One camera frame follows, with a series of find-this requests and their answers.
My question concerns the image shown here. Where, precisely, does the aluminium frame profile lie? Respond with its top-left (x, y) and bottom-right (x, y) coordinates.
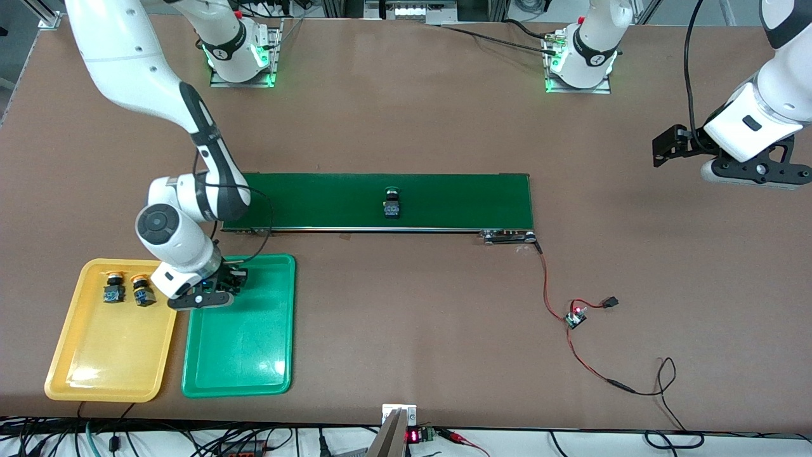
top-left (25, 0), bottom-right (62, 30)

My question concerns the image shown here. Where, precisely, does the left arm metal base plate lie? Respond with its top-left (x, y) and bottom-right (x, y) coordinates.
top-left (544, 32), bottom-right (613, 95)

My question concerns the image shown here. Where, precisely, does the yellow plastic tray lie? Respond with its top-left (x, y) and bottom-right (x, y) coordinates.
top-left (44, 258), bottom-right (186, 403)

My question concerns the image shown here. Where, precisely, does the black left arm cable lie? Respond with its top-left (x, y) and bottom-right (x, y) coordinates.
top-left (683, 0), bottom-right (721, 153)

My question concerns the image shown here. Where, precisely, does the red probe lead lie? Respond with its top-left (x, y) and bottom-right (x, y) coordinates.
top-left (438, 428), bottom-right (490, 457)

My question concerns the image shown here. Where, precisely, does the long red black supply wire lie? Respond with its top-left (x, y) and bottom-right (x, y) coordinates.
top-left (566, 327), bottom-right (689, 432)

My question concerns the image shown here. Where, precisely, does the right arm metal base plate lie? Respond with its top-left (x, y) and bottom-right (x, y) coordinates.
top-left (209, 19), bottom-right (284, 88)

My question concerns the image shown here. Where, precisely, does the red black conveyor wire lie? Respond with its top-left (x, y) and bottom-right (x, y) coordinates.
top-left (536, 244), bottom-right (570, 320)

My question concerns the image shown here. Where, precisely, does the silver camera bracket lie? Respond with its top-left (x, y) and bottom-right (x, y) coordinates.
top-left (367, 404), bottom-right (418, 457)

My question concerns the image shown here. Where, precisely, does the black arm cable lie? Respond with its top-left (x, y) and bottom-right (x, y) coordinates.
top-left (683, 0), bottom-right (721, 153)
top-left (192, 152), bottom-right (275, 265)

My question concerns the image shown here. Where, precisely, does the green conveyor belt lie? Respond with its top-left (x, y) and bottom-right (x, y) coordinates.
top-left (220, 171), bottom-right (541, 245)

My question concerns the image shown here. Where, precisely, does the yellow push button switch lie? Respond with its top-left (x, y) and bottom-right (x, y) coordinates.
top-left (103, 270), bottom-right (126, 304)
top-left (130, 273), bottom-right (157, 308)

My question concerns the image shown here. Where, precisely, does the black base cable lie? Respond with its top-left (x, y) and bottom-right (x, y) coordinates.
top-left (438, 18), bottom-right (559, 55)

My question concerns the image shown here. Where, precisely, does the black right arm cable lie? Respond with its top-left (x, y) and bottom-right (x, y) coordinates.
top-left (192, 152), bottom-right (275, 265)

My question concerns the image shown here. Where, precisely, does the green plastic tray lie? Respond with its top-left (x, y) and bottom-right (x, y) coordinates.
top-left (181, 253), bottom-right (297, 399)

